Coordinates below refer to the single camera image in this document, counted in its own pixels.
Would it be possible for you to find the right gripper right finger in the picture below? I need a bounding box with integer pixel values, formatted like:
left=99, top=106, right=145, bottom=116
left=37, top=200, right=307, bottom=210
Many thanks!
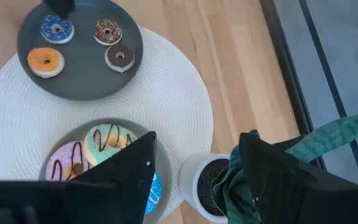
left=239, top=133, right=358, bottom=224

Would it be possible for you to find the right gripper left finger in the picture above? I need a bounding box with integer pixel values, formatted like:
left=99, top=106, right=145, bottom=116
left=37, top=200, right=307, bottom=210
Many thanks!
left=59, top=131, right=158, bottom=224

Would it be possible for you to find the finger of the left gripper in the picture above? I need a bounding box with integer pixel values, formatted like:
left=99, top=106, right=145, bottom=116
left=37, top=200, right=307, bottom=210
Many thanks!
left=43, top=0, right=76, bottom=19

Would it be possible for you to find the small blue sprinkle donut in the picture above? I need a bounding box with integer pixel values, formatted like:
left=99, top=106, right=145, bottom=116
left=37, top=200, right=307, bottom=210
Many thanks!
left=40, top=14, right=75, bottom=45

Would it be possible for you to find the blue iced donut white drizzle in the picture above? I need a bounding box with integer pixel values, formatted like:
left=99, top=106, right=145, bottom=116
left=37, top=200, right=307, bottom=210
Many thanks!
left=144, top=169, right=164, bottom=215

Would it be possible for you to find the mint iced donut chocolate drizzle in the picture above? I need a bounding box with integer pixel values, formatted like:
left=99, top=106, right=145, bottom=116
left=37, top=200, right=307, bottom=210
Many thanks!
left=83, top=123, right=138, bottom=167

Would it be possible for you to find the small orange iced donut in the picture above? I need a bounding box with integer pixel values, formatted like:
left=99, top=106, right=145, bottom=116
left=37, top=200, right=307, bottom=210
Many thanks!
left=26, top=47, right=65, bottom=79

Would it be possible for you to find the small chocolate sprinkle donut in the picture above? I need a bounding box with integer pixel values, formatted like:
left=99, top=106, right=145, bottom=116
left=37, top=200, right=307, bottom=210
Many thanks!
left=92, top=18, right=123, bottom=47

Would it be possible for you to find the pink iced donut chocolate drizzle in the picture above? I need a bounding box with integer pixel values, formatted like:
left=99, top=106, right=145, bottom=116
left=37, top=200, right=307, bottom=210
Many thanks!
left=44, top=140, right=94, bottom=182

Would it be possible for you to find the small plain chocolate donut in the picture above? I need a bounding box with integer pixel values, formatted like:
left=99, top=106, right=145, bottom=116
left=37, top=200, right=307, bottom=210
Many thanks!
left=104, top=42, right=135, bottom=73

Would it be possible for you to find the light grey round plate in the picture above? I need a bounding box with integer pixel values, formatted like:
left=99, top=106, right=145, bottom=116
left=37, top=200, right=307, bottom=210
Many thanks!
left=38, top=118, right=173, bottom=224

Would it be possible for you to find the green snake plant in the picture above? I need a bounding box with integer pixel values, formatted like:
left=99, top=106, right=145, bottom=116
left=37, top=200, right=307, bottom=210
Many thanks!
left=211, top=110, right=358, bottom=224

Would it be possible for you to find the white plant pot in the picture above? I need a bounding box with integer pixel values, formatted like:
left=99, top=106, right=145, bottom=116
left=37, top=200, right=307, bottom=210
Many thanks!
left=178, top=152, right=231, bottom=224

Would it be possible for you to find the dark grey round plate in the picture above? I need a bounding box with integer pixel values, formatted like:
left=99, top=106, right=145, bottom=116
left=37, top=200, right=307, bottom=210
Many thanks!
left=16, top=0, right=144, bottom=101

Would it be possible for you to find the white woven round placemat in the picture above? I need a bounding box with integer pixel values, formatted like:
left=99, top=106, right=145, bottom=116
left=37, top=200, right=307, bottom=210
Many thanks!
left=0, top=26, right=214, bottom=223

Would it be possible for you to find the black table edge rail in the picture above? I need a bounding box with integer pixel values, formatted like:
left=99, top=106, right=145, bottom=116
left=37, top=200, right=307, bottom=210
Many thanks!
left=259, top=0, right=326, bottom=171

